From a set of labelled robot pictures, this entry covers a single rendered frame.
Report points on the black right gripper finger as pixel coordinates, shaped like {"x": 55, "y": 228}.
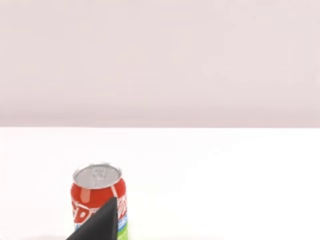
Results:
{"x": 101, "y": 225}

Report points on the red soda can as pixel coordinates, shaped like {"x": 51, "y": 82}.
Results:
{"x": 96, "y": 183}

